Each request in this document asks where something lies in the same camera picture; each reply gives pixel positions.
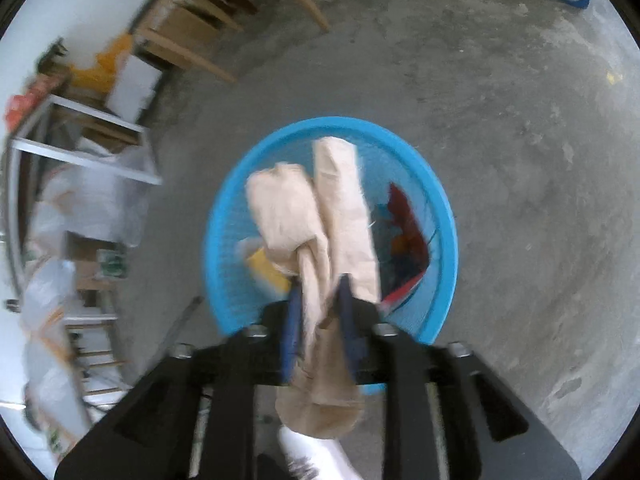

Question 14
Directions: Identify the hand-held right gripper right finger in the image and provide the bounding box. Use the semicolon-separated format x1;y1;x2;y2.
337;274;583;480

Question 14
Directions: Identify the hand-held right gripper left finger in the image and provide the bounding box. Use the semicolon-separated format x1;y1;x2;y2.
54;280;304;480

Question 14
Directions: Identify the yellow packet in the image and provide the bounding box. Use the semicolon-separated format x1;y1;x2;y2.
244;247;294;294

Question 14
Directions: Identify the red printed snack packet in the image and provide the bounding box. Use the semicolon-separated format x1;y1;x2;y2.
375;182;432;311

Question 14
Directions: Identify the beige cloth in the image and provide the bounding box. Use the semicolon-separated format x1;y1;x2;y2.
245;136;382;442

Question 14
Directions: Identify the blue plastic basket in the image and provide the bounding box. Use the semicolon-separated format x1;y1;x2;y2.
201;117;460;396

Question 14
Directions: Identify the white shoe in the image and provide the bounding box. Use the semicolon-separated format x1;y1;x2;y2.
277;425;362;480

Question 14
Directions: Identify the cardboard box with green label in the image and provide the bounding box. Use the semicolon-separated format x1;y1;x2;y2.
65;232;129;292

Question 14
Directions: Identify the white sack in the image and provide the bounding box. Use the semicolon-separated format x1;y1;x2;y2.
30;150;152;247

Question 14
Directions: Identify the white side table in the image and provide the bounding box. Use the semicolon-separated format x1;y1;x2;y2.
0;75;163;311

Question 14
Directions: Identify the white box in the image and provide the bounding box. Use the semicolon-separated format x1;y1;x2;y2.
106;54;164;122

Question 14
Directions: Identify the wooden chair with dark seat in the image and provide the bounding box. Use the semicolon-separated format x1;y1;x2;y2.
107;0;332;85

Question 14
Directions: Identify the yellow plastic bag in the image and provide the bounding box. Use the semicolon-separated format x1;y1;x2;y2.
71;34;135;92

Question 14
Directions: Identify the orange plastic bag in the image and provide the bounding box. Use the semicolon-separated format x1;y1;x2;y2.
5;91;32;125

